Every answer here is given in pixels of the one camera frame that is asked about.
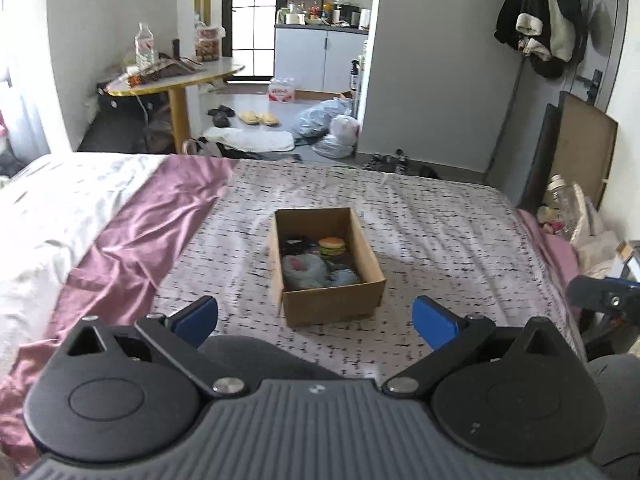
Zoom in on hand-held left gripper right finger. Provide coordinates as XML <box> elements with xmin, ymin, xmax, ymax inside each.
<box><xmin>382</xmin><ymin>295</ymin><xmax>576</xmax><ymax>402</ymax></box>

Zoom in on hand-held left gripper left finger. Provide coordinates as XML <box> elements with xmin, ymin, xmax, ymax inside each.
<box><xmin>65</xmin><ymin>295</ymin><xmax>249</xmax><ymax>401</ymax></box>

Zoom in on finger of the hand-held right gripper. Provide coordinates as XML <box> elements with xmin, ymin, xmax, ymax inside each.
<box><xmin>567</xmin><ymin>274</ymin><xmax>640</xmax><ymax>322</ymax></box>

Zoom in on light blue plush toy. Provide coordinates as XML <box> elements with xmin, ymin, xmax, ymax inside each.
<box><xmin>325</xmin><ymin>269</ymin><xmax>361</xmax><ymax>287</ymax></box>

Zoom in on brown cardboard box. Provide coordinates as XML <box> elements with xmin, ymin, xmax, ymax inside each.
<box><xmin>269</xmin><ymin>206</ymin><xmax>386</xmax><ymax>327</ymax></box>

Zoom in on grey pink plush toy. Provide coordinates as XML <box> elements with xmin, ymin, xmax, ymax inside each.
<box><xmin>281</xmin><ymin>254</ymin><xmax>328</xmax><ymax>291</ymax></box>

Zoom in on black soft item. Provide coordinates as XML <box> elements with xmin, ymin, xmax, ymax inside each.
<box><xmin>280</xmin><ymin>235</ymin><xmax>321</xmax><ymax>257</ymax></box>

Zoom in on white crumpled plastic bag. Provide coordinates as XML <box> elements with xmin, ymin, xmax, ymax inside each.
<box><xmin>570</xmin><ymin>182</ymin><xmax>621</xmax><ymax>273</ymax></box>

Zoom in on pink bed sheet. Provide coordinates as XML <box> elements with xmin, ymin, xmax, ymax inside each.
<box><xmin>517</xmin><ymin>207</ymin><xmax>583</xmax><ymax>286</ymax></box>

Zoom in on mauve satin cover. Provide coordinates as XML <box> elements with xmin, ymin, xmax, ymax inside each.
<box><xmin>0</xmin><ymin>157</ymin><xmax>238</xmax><ymax>461</ymax></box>

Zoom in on clear plastic jar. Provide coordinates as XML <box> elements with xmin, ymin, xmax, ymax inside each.
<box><xmin>545</xmin><ymin>174</ymin><xmax>581</xmax><ymax>241</ymax></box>

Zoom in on dash-printed bed blanket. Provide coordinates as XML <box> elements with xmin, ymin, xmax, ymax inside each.
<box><xmin>150</xmin><ymin>157</ymin><xmax>586</xmax><ymax>386</ymax></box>

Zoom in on person's right leg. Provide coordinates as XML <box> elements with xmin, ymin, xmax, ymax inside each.
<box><xmin>585</xmin><ymin>354</ymin><xmax>640</xmax><ymax>480</ymax></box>

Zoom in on black flat board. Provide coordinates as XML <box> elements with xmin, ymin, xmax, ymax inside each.
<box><xmin>520</xmin><ymin>102</ymin><xmax>563</xmax><ymax>211</ymax></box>

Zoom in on brown cardboard sheet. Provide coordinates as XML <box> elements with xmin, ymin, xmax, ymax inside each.
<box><xmin>552</xmin><ymin>91</ymin><xmax>619</xmax><ymax>211</ymax></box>

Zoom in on pile of dark shoes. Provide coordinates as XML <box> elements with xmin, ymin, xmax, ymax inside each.
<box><xmin>361</xmin><ymin>149</ymin><xmax>441</xmax><ymax>179</ymax></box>

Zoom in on white duvet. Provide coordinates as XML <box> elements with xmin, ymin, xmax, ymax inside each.
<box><xmin>0</xmin><ymin>152</ymin><xmax>168</xmax><ymax>376</ymax></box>

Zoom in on white floor mat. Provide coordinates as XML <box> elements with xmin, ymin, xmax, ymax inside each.
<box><xmin>202</xmin><ymin>126</ymin><xmax>297</xmax><ymax>152</ymax></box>

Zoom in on pale plastic bag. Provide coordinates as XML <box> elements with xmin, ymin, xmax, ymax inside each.
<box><xmin>312</xmin><ymin>135</ymin><xmax>357</xmax><ymax>159</ymax></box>

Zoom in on white red-printed plastic bag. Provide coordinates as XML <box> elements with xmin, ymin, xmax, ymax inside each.
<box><xmin>330</xmin><ymin>115</ymin><xmax>360</xmax><ymax>147</ymax></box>

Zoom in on black case under table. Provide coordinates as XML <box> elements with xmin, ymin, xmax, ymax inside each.
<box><xmin>75</xmin><ymin>92</ymin><xmax>176</xmax><ymax>154</ymax></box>

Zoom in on white plastic bags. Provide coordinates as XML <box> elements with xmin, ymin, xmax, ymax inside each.
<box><xmin>292</xmin><ymin>97</ymin><xmax>353</xmax><ymax>138</ymax></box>

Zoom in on round yellow-edged table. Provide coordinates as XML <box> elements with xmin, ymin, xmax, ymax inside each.
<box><xmin>107</xmin><ymin>55</ymin><xmax>246</xmax><ymax>154</ymax></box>

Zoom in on clear snack jar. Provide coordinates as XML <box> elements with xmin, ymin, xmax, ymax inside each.
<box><xmin>195</xmin><ymin>22</ymin><xmax>226</xmax><ymax>62</ymax></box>

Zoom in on clear plastic water bottle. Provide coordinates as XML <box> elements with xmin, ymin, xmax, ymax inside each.
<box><xmin>135</xmin><ymin>22</ymin><xmax>156</xmax><ymax>68</ymax></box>

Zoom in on hanging dark and white clothes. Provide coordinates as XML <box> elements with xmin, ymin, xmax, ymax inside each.
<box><xmin>494</xmin><ymin>0</ymin><xmax>606</xmax><ymax>79</ymax></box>

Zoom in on white kitchen cabinet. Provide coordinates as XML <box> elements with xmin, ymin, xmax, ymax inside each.
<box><xmin>274</xmin><ymin>25</ymin><xmax>370</xmax><ymax>92</ymax></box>

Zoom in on black framed glass door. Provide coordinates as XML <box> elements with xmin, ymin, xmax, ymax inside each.
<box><xmin>222</xmin><ymin>0</ymin><xmax>283</xmax><ymax>81</ymax></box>

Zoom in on black door handle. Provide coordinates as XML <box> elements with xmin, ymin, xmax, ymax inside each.
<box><xmin>575</xmin><ymin>69</ymin><xmax>603</xmax><ymax>106</ymax></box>

